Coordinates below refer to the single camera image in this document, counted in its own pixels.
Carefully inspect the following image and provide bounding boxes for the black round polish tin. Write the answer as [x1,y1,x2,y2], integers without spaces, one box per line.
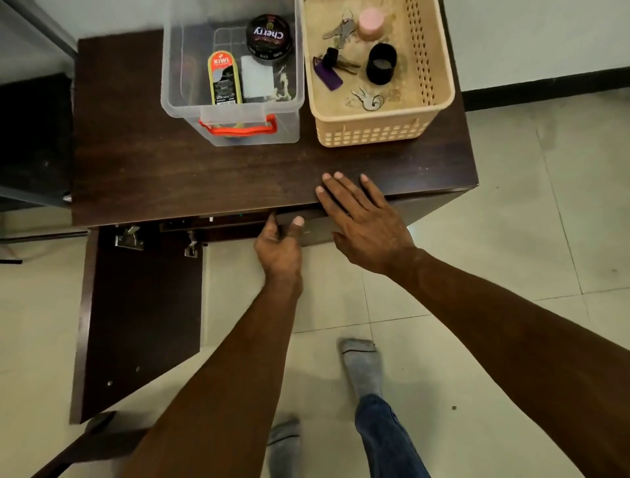
[245,12,295,66]

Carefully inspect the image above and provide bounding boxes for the dark brown wooden cabinet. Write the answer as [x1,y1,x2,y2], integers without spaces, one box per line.
[69,0,480,425]

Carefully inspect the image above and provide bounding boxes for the person's left leg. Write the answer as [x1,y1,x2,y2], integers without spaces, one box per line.
[264,414,305,478]

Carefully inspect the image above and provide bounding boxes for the black stool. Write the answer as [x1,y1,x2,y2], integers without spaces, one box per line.
[32,410,154,478]

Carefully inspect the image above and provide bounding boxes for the beige plastic basket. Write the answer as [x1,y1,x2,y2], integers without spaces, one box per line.
[300,0,458,150]

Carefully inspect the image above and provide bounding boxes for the person's leg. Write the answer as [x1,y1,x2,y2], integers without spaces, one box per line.
[264,414,305,478]
[339,337,432,478]

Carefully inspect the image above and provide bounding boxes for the black metal shoe rack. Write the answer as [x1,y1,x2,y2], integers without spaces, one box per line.
[0,0,80,265]

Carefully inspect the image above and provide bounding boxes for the silver key bunch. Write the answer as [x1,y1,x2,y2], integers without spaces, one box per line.
[351,85,386,112]
[322,11,358,49]

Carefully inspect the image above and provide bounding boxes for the black orange shoe brush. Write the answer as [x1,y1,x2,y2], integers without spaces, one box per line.
[207,50,244,108]

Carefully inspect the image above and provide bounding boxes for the person's left hand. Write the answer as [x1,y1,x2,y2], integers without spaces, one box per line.
[253,213,307,299]

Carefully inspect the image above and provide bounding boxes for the person's right leg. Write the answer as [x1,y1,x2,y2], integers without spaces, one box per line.
[339,337,432,478]

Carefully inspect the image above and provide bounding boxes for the person's right hand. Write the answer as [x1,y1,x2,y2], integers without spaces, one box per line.
[314,172,421,280]

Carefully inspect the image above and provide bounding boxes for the small black round cap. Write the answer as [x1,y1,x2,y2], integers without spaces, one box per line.
[365,41,400,87]

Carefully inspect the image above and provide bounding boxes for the clear plastic storage box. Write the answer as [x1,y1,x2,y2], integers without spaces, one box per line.
[160,0,307,148]

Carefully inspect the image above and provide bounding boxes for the pink round lid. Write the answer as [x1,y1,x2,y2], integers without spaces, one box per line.
[356,7,388,41]

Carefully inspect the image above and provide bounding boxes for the person's left forearm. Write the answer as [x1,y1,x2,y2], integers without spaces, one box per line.
[118,278,303,478]

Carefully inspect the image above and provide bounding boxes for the person's right forearm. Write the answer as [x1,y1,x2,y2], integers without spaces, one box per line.
[388,248,630,478]

